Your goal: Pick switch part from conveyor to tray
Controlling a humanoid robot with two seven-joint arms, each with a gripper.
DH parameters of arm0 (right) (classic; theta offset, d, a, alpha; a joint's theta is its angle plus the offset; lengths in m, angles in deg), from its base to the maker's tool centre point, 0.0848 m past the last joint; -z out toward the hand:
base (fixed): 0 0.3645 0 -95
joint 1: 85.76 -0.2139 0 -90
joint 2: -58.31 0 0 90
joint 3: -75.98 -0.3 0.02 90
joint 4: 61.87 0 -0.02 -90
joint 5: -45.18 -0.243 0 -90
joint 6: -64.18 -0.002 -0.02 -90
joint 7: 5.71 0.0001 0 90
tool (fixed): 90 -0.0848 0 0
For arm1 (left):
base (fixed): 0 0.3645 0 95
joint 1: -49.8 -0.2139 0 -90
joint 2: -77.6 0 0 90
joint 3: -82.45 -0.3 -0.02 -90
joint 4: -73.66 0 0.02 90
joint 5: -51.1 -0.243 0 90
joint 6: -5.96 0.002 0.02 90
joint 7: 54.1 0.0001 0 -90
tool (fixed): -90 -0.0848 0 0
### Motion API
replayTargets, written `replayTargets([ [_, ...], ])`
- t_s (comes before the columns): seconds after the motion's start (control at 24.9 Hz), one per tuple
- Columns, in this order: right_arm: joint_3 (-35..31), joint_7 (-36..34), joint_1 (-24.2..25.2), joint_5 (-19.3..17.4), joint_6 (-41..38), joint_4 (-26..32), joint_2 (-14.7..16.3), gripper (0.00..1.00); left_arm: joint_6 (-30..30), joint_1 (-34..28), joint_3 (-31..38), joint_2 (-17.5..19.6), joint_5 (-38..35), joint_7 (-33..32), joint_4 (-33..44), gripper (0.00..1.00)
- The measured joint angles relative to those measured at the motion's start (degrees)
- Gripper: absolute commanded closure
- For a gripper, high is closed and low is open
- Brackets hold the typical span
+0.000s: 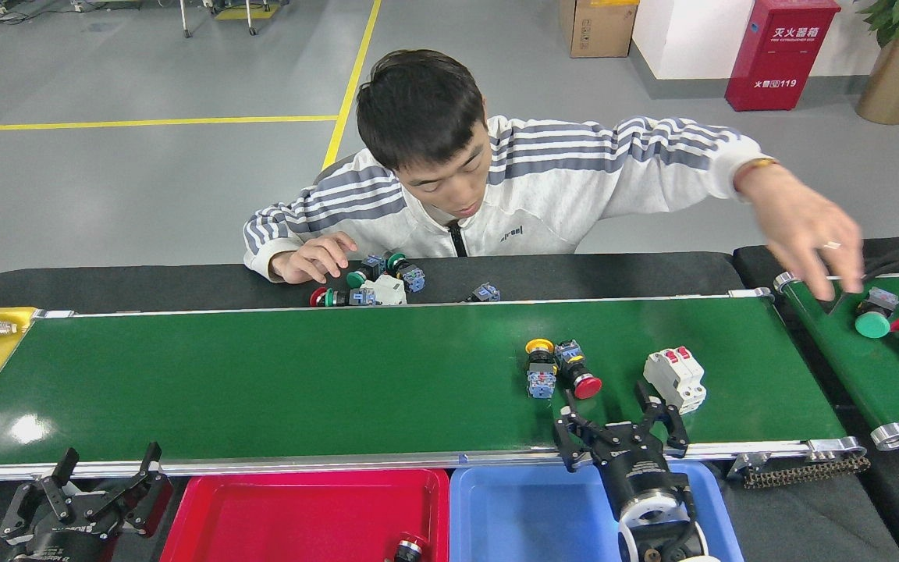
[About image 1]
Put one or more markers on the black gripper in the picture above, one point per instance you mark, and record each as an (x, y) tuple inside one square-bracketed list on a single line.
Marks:
[(637, 468), (67, 542)]

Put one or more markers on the yellow push button switch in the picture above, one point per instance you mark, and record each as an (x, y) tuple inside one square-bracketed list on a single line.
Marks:
[(541, 382)]

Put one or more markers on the red push button switch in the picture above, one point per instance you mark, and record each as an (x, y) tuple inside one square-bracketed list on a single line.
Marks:
[(317, 297), (409, 549)]

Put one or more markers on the blue switch contact block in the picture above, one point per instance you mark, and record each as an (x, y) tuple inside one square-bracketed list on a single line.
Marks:
[(361, 297), (486, 293)]

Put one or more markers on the green push button switch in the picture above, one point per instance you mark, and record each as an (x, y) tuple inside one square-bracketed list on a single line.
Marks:
[(413, 278), (356, 278), (331, 297)]

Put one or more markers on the blue plastic tray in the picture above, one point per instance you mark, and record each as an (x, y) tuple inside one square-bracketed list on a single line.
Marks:
[(527, 523)]

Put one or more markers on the red plastic tray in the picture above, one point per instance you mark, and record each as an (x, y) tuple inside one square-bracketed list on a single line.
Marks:
[(286, 523)]

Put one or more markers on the long green conveyor belt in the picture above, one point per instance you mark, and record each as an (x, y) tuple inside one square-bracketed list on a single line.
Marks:
[(301, 382)]

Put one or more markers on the short green conveyor belt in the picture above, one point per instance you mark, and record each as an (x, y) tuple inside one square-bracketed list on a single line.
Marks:
[(847, 367)]

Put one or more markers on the person's left hand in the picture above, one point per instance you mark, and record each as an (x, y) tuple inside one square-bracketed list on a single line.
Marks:
[(801, 226)]

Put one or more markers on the person's right hand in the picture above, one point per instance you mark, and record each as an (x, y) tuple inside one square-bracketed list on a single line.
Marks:
[(313, 257)]

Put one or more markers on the person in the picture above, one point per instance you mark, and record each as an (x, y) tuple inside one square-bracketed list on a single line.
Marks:
[(559, 179)]

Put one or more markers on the brown cardboard box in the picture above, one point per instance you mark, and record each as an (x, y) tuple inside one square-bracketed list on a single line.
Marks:
[(598, 27)]

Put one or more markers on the red fire extinguisher box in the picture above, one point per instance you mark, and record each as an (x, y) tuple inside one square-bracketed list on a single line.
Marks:
[(781, 58)]

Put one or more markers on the white wheeled stand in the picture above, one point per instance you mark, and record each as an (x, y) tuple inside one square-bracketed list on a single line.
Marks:
[(185, 31)]

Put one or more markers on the yellow flat floor panel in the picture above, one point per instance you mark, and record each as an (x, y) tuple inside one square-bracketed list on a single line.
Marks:
[(246, 12)]

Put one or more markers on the green mushroom button switch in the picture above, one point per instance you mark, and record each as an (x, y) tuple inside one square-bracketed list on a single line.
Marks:
[(872, 325)]

